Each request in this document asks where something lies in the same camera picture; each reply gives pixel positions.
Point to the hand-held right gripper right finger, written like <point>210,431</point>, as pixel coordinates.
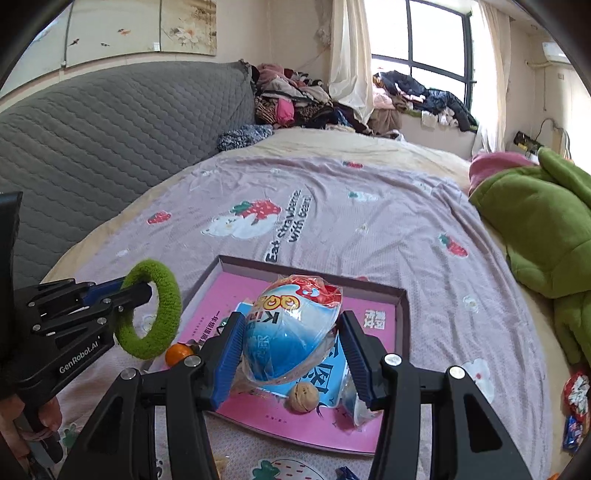
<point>358,360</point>

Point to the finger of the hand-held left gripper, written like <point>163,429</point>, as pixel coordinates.
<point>99,291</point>
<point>129,300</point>

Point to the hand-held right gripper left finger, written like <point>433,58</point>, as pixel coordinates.
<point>228,360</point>

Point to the green fuzzy hair scrunchie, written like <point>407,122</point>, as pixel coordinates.
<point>171,300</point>

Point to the tangerine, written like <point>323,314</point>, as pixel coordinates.
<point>179,355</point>

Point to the grey cardboard box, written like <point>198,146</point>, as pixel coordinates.
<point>402,323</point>

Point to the large blue white egg toy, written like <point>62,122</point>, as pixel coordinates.
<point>286,332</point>

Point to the walnut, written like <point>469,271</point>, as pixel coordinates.
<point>302,399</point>

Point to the person's left hand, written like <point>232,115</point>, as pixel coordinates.
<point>51,415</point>

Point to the pink book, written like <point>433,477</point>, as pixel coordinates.
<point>277,424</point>

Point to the blue snack packet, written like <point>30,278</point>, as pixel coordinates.
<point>346,474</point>

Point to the strawberry printed bedsheet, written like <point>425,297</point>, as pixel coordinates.
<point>369,207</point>

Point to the grey quilted headboard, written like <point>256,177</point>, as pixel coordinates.
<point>115,138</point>

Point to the dark patterned garment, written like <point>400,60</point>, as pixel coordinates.
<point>244,136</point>

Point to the red white candy packet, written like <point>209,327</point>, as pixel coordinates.
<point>577,397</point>

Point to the blue red candy packet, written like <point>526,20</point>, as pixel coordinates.
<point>571,434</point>

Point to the green fleece blanket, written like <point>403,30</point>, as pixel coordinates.
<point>545,230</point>

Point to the pink quilt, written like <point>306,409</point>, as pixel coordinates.
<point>494,164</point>

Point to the pile of mixed clothes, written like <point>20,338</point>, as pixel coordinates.
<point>295,101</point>

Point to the pile of dark clothes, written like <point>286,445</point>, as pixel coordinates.
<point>415,92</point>

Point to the black power strip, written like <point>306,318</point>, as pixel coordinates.
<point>526,142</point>

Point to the cream curtain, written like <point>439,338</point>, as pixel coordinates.
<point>351,55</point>
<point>494,69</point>

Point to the window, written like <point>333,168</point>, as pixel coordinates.
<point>438,41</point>

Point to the white air conditioner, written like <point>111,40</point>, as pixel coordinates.
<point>554,51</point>

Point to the floral wall painting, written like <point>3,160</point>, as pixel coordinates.
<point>138,27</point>

